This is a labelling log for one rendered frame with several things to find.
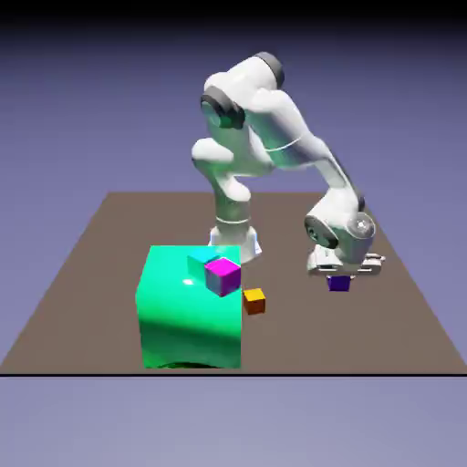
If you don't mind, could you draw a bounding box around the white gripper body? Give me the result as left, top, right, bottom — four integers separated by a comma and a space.
308, 262, 383, 277

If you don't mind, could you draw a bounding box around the small purple cube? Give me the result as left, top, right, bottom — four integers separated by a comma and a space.
325, 275, 352, 293

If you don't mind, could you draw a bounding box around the small orange cube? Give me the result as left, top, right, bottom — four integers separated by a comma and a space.
242, 287, 266, 316

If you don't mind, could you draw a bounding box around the small magenta cube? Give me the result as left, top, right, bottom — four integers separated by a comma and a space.
203, 256, 243, 298

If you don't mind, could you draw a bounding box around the small cyan cube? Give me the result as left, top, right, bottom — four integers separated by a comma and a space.
186, 248, 222, 280

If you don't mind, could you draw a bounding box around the large green box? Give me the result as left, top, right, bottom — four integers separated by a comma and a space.
134, 244, 243, 370

